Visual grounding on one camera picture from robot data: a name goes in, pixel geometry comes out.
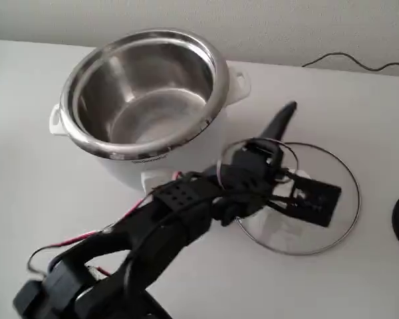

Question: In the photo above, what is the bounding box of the thin black cable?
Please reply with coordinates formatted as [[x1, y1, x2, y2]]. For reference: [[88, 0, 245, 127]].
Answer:
[[301, 51, 399, 72]]

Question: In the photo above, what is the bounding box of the red wire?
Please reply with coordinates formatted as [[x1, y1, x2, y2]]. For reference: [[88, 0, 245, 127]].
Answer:
[[49, 171, 187, 249]]

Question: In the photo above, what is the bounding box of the steel inner pot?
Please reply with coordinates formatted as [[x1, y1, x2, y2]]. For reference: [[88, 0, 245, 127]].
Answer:
[[71, 36, 219, 151]]

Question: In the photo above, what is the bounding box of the white rice cooker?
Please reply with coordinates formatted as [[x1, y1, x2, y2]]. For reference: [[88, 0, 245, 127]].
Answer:
[[48, 28, 252, 194]]

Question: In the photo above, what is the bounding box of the glass lid with white knob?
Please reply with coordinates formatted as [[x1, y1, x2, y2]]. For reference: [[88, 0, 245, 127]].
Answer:
[[215, 139, 362, 257]]

